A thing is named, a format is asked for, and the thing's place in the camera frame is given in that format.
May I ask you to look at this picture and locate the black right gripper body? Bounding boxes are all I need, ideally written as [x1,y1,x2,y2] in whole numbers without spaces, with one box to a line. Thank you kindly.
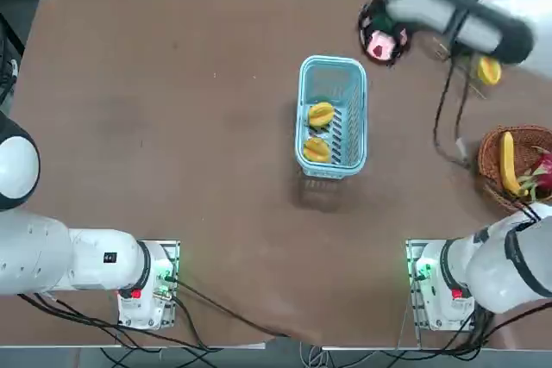
[366,0,414,42]

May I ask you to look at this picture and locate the yellow star fruit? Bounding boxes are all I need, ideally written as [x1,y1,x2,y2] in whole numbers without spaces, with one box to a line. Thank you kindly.
[306,102,335,129]
[303,136,332,165]
[476,56,503,86]

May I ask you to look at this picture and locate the clear acrylic step platform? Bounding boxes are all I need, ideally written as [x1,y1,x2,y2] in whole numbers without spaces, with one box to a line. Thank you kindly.
[430,34,530,101]

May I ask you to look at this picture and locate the blue plastic basket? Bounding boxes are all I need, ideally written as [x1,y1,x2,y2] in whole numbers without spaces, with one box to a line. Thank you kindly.
[294,55,369,178]

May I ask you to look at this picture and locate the brown wicker basket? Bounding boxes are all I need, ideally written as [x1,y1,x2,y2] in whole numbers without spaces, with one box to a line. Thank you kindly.
[477,125,552,213]

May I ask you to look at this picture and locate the yellow banana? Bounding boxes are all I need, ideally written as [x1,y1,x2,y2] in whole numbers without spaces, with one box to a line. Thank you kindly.
[499,131,524,196]

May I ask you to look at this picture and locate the pink dragon fruit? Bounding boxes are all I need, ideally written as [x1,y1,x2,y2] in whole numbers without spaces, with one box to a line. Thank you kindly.
[517,147,552,203]

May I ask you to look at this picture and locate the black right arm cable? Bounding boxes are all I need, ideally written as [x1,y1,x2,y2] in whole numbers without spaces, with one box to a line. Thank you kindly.
[432,38,474,169]

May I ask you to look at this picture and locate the black base cable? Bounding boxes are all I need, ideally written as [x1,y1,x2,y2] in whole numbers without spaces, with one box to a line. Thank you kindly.
[172,279,285,340]

